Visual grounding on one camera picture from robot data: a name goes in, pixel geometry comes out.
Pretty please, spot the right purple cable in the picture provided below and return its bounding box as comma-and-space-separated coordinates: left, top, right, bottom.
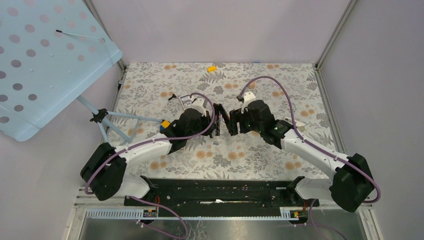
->
237, 75, 382, 240

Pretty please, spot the blue yellow toy car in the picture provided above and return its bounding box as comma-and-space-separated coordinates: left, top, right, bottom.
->
159, 120, 171, 130

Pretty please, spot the blue playing card box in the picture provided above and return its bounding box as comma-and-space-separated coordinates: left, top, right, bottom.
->
178, 94, 192, 110

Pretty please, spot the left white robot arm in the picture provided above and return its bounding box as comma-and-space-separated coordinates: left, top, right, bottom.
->
80, 93, 216, 206

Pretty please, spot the floral table mat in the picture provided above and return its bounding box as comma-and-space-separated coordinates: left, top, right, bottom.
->
119, 62, 339, 182

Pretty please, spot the blue perforated stand panel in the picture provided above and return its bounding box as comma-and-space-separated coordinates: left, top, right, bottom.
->
0, 0, 123, 142

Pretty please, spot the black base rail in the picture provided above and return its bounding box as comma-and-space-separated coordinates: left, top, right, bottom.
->
142, 178, 319, 218

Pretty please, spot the yellow small block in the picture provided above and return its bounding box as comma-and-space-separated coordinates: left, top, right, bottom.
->
207, 65, 217, 73

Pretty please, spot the white beige stapler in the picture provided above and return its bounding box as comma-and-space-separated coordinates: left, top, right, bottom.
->
283, 116, 306, 132

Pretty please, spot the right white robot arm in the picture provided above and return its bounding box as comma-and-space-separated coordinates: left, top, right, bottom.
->
226, 92, 376, 213

